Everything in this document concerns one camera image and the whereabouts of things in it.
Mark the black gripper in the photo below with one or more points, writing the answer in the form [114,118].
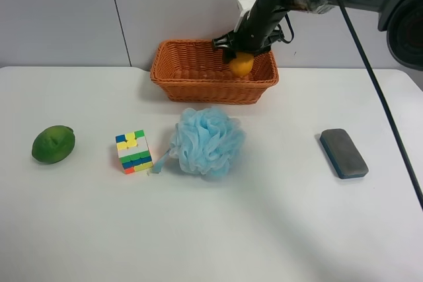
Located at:
[258,30]

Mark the yellow mango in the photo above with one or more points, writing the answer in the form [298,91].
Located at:
[242,64]

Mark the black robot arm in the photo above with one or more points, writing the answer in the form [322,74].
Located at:
[401,20]

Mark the orange wicker basket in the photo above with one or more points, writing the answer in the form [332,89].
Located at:
[192,71]

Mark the green lemon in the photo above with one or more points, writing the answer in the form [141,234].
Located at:
[53,144]

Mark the blue mesh bath loofah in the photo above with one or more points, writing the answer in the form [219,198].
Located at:
[205,143]

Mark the multicoloured puzzle cube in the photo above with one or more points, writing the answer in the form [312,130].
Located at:
[133,151]

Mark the grey blue whiteboard eraser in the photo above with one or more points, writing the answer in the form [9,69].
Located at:
[343,154]

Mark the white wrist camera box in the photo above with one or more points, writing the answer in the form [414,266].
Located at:
[244,7]

